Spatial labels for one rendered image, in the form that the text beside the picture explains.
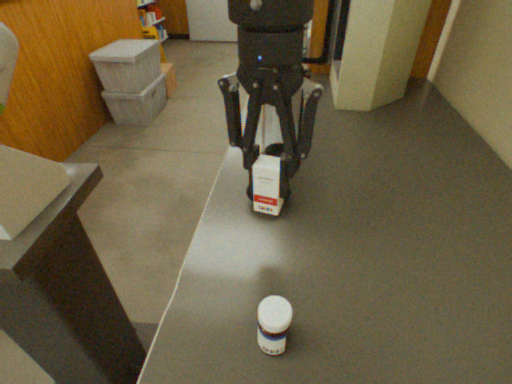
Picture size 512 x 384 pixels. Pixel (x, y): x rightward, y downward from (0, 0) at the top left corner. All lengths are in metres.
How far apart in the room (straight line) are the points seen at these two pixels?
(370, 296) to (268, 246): 0.18
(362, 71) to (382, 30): 0.12
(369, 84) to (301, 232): 0.61
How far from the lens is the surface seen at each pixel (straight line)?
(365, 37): 1.02
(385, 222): 0.65
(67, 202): 0.76
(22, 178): 0.72
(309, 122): 0.40
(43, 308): 0.91
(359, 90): 1.06
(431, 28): 1.46
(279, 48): 0.36
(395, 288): 0.55
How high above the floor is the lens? 1.36
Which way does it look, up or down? 38 degrees down
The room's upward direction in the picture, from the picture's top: straight up
